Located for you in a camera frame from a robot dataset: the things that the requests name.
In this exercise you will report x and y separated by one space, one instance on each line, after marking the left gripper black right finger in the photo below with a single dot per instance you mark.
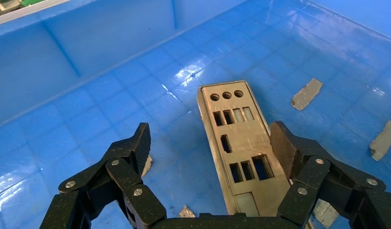
309 177

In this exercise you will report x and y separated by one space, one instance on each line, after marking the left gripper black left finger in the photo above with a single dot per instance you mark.
125 170

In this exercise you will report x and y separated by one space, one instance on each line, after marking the metal io shield plate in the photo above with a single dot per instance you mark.
242 139

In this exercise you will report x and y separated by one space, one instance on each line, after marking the blue plastic tray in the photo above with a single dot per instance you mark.
87 63

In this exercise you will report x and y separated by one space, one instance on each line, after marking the grey tape piece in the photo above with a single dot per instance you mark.
186 213
325 213
147 166
307 94
383 140

